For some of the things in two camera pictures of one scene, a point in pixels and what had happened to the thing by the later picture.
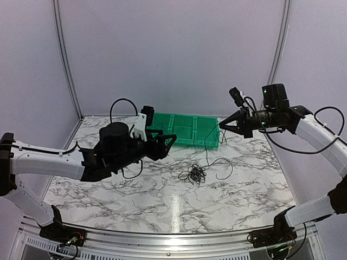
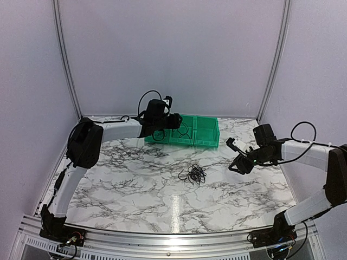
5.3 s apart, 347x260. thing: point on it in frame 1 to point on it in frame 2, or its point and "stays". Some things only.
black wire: [214, 162] to [185, 133]
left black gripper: [155, 154] to [174, 123]
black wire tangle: [196, 174] stays
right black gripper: [248, 129] to [244, 168]
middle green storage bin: [185, 127] stays
